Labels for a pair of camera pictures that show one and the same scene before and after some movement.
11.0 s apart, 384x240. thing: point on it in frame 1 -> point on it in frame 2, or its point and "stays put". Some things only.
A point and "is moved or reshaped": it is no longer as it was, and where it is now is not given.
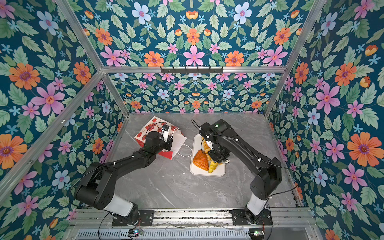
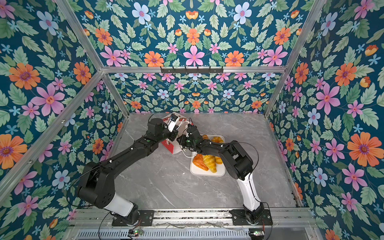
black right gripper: x=218 y=160 -> x=182 y=138
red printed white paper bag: x=153 y=124 is moved or reshaped
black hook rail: x=191 y=70 stays put
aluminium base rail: x=195 y=218 stays put
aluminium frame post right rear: x=314 y=13 stays put
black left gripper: x=168 y=142 -> x=172 y=136
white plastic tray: x=196 y=145 stays put
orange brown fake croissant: x=200 y=160 stays put
